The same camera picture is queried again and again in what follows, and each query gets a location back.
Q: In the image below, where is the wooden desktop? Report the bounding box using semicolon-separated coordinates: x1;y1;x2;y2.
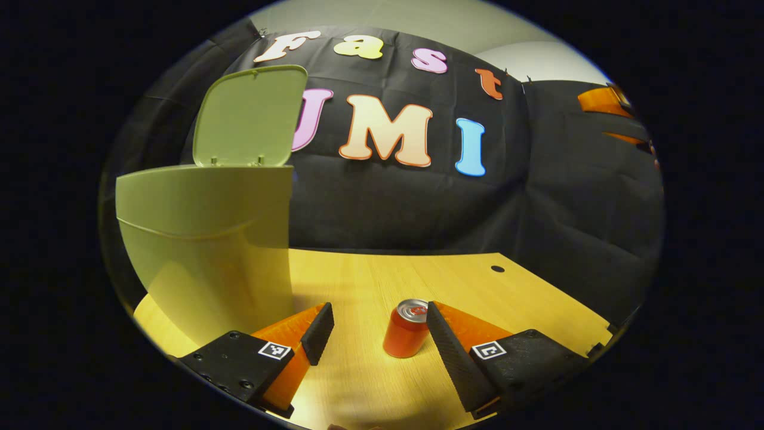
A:
133;248;614;430

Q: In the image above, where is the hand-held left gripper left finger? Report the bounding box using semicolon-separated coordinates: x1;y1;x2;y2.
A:
179;303;335;419

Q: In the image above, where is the green desktop garbage bin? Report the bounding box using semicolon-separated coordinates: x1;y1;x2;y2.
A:
115;64;309;347

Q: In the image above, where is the red pop can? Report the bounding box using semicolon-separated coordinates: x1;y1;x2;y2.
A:
383;299;430;359

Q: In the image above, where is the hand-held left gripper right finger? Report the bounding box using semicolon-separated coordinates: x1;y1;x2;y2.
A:
426;301;589;419

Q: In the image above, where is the black backdrop cloth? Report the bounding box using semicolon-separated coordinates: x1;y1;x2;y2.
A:
101;18;664;326

